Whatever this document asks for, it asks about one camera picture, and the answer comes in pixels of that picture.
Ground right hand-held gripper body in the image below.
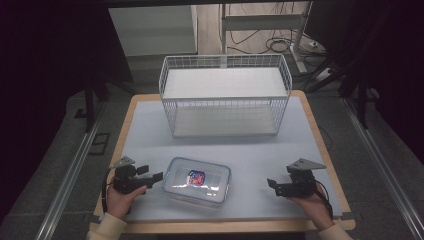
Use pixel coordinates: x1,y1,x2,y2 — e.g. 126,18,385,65
279,157,328,199

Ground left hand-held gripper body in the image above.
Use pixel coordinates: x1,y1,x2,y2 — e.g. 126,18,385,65
109,155,155,196

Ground clear plastic food container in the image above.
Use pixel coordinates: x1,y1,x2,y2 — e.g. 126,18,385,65
161,156,232,210

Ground white wire rack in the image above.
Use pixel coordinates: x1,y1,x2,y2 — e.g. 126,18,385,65
158,53,293,139

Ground person's left hand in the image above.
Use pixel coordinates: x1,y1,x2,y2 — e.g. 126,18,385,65
105,185,148,221

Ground person's right hand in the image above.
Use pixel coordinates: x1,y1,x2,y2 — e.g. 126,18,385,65
287,184,335,232

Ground white table mat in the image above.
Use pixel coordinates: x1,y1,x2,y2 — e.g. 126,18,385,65
121,95,343,223

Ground red and blue packet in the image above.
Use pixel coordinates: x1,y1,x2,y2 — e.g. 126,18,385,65
186,169,206,187

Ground wooden table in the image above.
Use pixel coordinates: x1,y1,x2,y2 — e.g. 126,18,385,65
92,89,357,235

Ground black stand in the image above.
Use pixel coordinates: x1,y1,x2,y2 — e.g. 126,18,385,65
304,59,381,130
73,76,111,134

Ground white cabinet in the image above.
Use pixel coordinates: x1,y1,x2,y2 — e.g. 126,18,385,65
108,4,199,57

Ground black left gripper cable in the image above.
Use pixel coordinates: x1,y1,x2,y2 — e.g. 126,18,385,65
100,168,116,214

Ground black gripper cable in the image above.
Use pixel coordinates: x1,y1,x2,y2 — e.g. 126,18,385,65
100,168,116,214
314,179,335,219

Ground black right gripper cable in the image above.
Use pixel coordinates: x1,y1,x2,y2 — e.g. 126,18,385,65
314,179,335,219

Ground black floor frame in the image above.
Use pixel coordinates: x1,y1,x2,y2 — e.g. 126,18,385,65
87,132,111,156

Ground aluminium floor rail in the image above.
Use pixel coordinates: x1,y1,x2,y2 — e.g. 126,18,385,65
341,97,424,240
34,106,106,240

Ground black floor cables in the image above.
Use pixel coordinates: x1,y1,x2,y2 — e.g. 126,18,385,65
218,3,329,68

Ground white metal desk frame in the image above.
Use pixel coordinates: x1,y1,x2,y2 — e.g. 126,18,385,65
219,1,314,74

